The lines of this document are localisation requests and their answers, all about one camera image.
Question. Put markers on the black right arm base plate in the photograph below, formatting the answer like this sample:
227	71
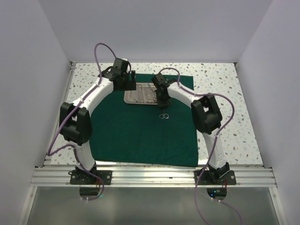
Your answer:
209	178

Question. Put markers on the stainless steel instrument tray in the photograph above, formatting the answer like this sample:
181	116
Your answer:
128	95

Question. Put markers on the aluminium rail frame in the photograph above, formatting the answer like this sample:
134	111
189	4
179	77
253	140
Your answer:
158	194

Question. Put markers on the dark green surgical cloth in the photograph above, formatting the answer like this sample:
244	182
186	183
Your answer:
135	133

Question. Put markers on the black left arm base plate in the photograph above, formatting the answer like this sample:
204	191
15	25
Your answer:
80	177

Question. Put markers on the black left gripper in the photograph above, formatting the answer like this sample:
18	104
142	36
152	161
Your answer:
131	85

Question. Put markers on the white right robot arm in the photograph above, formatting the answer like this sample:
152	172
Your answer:
206	117

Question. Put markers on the silver forceps in tray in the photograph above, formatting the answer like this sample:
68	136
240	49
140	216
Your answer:
144	94

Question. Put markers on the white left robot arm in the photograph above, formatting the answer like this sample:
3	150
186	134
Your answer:
75	118

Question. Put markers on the silver surgical scissors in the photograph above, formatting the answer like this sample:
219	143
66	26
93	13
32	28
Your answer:
163	115

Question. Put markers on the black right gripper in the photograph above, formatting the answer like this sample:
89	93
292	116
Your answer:
162	103

